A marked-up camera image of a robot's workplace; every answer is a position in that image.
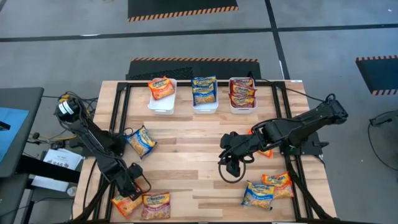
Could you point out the clear plastic cup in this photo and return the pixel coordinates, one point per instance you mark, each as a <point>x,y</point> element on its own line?
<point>71,191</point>

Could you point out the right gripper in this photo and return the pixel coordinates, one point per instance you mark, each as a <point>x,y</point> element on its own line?
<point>233,144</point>

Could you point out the black floor stand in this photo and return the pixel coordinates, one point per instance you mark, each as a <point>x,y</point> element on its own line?
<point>384,118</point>

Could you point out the black beam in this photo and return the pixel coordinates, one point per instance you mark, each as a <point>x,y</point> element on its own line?
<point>46,169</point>

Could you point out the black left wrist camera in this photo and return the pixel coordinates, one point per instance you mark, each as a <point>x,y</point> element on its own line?
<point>136,169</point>

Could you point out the blue sheet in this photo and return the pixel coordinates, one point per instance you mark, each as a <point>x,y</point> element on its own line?
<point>12,133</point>

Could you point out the black orange-striped floor mat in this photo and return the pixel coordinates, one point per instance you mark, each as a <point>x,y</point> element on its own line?
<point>180,6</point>
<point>217,70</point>
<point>379,74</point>

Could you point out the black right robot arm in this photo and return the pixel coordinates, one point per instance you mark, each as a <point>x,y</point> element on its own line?
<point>298,127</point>

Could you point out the blue Maruchan noodle pack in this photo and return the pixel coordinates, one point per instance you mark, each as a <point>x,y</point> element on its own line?
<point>204,97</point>
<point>141,141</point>
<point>203,81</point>
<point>258,196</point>

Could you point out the red Maruchan noodle pack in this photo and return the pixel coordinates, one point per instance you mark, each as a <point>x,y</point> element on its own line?
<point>243,82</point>
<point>243,91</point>
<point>242,101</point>
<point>155,207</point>

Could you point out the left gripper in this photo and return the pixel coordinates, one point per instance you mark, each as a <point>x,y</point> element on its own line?
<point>127,183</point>

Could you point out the dark grey side table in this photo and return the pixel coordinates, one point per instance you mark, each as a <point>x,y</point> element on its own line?
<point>28,99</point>

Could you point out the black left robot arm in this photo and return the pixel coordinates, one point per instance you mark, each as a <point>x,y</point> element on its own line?
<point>93,140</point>

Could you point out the white printed paper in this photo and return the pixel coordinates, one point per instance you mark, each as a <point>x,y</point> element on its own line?
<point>59,157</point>

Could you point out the orange Maruchan noodle pack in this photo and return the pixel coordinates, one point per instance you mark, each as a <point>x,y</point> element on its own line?
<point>124,207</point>
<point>161,88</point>
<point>278,186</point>
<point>266,153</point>

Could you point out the white plastic bin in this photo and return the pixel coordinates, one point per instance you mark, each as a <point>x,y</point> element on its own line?
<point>205,109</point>
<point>242,110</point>
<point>161,107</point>

